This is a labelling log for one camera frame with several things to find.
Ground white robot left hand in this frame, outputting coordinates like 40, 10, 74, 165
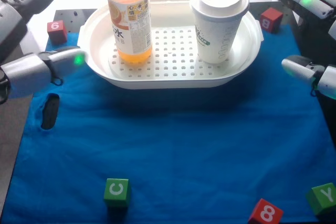
0, 0, 88, 104

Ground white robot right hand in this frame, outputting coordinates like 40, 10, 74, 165
265, 0, 336, 98

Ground white paper cup with lid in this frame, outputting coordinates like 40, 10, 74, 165
189, 0, 250, 64

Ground orange drink bottle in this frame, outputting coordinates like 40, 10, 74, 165
107, 0, 153, 65

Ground white perforated tray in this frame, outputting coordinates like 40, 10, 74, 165
77, 0, 264, 90

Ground red block with 8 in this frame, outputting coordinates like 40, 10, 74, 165
248, 198, 284, 224
259, 7, 284, 34

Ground red block with 6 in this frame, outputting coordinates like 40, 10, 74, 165
47, 20, 68, 45

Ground green block with C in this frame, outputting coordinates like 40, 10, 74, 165
103, 178, 131, 209

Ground blue cloth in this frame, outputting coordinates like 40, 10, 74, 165
0, 24, 336, 224

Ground green block with Y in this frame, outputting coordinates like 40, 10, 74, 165
305, 183, 336, 217

